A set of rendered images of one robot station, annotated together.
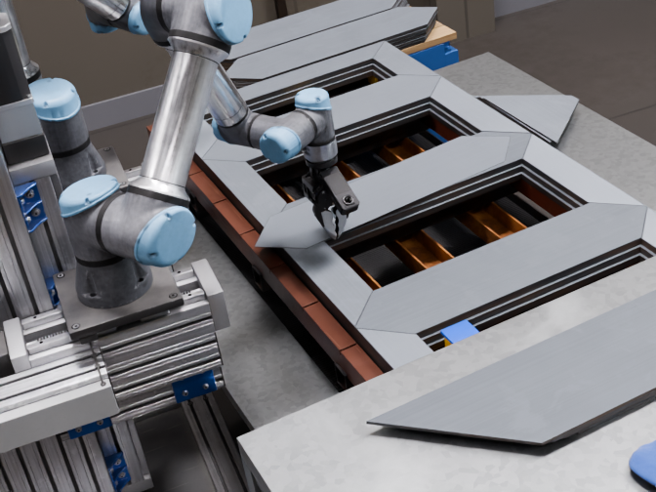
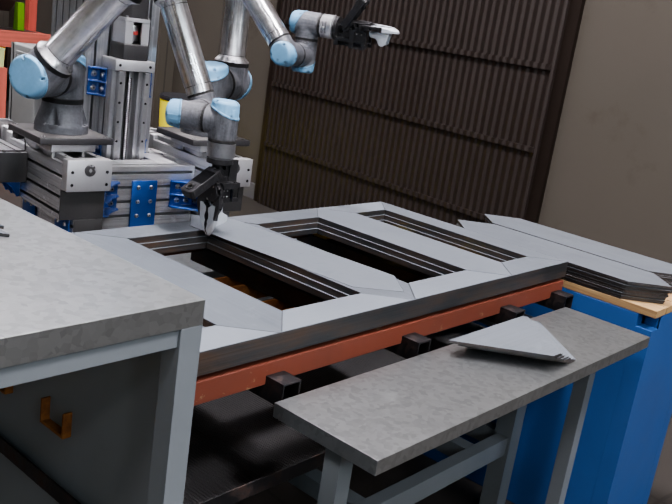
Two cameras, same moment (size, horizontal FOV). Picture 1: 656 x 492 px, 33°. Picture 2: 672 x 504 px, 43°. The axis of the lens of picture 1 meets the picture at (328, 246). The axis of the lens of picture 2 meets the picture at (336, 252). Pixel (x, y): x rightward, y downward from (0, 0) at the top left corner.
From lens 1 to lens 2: 2.69 m
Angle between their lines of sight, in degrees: 58
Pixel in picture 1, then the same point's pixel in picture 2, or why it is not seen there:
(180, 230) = (29, 74)
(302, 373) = not seen: hidden behind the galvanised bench
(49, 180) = (111, 72)
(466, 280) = (139, 262)
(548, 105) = (527, 341)
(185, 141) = (68, 28)
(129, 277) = (45, 115)
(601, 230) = (227, 311)
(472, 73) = (593, 328)
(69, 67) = not seen: hidden behind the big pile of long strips
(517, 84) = (588, 346)
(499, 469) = not seen: outside the picture
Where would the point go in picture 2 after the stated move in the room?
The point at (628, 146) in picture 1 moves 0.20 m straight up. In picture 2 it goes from (488, 390) to (506, 304)
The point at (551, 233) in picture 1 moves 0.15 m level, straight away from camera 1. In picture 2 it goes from (220, 293) to (287, 297)
